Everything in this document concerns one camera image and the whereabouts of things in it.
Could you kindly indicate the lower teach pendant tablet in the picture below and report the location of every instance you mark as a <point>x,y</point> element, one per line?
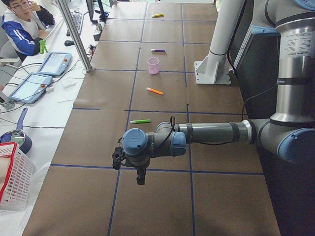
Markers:
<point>31,89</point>

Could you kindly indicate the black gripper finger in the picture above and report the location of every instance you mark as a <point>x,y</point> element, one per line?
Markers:
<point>140,179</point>

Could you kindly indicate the orange highlighter pen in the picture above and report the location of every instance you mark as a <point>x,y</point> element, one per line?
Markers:
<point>154,91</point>

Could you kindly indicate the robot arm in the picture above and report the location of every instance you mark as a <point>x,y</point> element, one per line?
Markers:
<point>288,133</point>

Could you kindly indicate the pink mesh pen holder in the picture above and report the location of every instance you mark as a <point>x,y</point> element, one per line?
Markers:
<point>153,65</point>

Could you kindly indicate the yellow highlighter pen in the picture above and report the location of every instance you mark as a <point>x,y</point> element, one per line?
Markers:
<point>157,15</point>

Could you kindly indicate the purple highlighter pen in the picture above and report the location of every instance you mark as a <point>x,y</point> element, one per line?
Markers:
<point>158,51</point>

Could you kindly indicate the aluminium frame post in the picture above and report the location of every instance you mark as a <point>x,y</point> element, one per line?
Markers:
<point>64,9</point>

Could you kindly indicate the white red plastic basket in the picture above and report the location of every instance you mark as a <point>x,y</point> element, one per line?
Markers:
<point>16,171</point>

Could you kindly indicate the black keyboard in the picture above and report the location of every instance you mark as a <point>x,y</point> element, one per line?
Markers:
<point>78,20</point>

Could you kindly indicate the green highlighter pen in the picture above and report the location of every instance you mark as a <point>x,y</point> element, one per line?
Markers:
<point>140,121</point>

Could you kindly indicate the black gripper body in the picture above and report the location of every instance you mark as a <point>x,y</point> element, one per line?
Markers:
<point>139,168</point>

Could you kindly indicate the white mounting pole with base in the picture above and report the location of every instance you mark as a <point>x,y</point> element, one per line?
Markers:
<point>213,69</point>

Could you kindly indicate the person in blue jacket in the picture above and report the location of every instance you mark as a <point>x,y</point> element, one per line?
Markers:
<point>25,23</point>

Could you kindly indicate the black computer mouse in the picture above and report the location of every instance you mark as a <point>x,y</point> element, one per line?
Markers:
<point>68,43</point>

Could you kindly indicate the blue handled pan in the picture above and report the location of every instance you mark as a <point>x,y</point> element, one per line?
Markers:
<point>18,135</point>

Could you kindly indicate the teach pendant tablet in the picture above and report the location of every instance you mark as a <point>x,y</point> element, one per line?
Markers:
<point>55,63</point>
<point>31,89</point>

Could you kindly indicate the upper teach pendant tablet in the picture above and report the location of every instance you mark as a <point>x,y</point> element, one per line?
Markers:
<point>55,63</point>

